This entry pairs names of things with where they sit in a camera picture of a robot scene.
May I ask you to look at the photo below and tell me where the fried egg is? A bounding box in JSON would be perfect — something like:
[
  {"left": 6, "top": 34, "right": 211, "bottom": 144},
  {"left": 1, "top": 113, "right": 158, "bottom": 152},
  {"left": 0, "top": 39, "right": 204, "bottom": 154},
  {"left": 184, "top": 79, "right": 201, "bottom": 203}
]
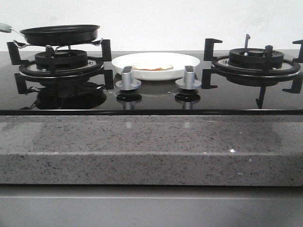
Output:
[{"left": 132, "top": 64, "right": 174, "bottom": 71}]

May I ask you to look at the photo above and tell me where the metal wire pan support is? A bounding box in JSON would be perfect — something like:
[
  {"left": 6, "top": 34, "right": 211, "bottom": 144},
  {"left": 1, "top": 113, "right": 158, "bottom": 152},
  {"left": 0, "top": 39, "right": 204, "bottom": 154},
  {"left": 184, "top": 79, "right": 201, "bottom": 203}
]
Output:
[{"left": 13, "top": 39, "right": 104, "bottom": 52}]

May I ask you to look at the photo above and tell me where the right black burner head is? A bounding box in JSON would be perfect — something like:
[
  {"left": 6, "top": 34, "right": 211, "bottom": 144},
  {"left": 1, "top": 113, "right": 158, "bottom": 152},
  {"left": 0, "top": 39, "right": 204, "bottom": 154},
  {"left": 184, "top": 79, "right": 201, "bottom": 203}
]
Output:
[{"left": 228, "top": 48, "right": 284, "bottom": 70}]

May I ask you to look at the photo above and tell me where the right silver stove knob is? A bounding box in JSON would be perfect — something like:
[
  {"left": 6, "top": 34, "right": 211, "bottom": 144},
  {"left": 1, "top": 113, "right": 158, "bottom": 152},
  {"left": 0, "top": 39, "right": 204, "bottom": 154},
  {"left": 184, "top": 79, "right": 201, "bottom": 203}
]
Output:
[{"left": 175, "top": 66, "right": 202, "bottom": 90}]

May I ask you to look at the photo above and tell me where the left silver stove knob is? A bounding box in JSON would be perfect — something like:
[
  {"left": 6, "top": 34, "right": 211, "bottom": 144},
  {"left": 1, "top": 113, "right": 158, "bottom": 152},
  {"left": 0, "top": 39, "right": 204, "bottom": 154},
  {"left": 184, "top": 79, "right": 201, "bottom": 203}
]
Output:
[{"left": 116, "top": 66, "right": 142, "bottom": 91}]

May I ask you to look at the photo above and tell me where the black glass cooktop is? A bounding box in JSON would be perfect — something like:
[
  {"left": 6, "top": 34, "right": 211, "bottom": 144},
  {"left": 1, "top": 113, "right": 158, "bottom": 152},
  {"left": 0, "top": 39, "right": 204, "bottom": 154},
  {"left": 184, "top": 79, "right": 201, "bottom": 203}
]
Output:
[{"left": 0, "top": 52, "right": 303, "bottom": 115}]

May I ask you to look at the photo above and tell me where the silver stove knob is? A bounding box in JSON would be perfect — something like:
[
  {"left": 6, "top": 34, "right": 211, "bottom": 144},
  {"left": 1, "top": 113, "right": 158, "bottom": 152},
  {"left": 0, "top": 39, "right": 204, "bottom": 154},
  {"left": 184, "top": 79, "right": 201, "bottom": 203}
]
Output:
[
  {"left": 116, "top": 66, "right": 142, "bottom": 91},
  {"left": 175, "top": 66, "right": 202, "bottom": 90}
]

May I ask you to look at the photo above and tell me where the left black burner grate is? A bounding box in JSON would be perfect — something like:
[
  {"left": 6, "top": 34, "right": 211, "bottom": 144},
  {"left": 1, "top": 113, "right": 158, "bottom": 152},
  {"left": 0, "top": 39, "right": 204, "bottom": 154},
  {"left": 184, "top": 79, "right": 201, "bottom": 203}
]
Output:
[{"left": 7, "top": 39, "right": 113, "bottom": 94}]

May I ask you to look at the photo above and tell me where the white round plate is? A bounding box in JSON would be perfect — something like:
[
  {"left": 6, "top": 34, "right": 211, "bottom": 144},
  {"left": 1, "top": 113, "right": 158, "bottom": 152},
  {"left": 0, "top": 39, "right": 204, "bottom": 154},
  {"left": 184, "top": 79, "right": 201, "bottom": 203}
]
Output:
[{"left": 112, "top": 52, "right": 200, "bottom": 81}]

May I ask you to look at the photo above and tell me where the grey cabinet front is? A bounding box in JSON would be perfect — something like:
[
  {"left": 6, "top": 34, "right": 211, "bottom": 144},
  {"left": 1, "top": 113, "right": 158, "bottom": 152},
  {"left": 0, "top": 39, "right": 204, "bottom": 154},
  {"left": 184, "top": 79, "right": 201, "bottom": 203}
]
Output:
[{"left": 0, "top": 186, "right": 303, "bottom": 227}]

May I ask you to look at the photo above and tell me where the black burner grate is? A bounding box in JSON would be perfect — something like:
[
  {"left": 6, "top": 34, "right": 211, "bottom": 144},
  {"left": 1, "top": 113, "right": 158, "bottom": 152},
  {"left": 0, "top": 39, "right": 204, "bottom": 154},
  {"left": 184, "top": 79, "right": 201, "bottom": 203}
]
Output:
[
  {"left": 7, "top": 39, "right": 113, "bottom": 94},
  {"left": 202, "top": 35, "right": 303, "bottom": 108}
]

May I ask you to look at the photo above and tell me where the black burner head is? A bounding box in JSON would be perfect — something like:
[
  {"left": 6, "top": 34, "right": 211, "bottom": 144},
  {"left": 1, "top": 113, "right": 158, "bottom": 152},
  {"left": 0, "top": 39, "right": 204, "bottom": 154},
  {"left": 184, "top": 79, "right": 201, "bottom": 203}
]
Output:
[
  {"left": 35, "top": 50, "right": 88, "bottom": 70},
  {"left": 228, "top": 48, "right": 284, "bottom": 70}
]

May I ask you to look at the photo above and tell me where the left black burner head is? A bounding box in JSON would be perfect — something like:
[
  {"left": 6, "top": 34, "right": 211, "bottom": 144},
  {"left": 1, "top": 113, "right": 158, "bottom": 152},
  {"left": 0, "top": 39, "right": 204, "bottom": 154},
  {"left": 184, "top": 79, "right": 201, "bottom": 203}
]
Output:
[{"left": 35, "top": 50, "right": 88, "bottom": 70}]

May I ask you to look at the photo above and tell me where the black frying pan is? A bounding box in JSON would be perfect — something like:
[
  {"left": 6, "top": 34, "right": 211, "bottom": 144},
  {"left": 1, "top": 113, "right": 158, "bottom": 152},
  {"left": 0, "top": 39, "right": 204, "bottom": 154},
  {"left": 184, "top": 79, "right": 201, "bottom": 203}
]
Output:
[{"left": 0, "top": 23, "right": 100, "bottom": 45}]

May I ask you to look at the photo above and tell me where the right black burner grate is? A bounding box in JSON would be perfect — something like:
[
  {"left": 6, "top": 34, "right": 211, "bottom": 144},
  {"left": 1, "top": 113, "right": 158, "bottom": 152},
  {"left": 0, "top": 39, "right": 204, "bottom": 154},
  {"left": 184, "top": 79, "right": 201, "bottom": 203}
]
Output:
[{"left": 202, "top": 35, "right": 303, "bottom": 108}]

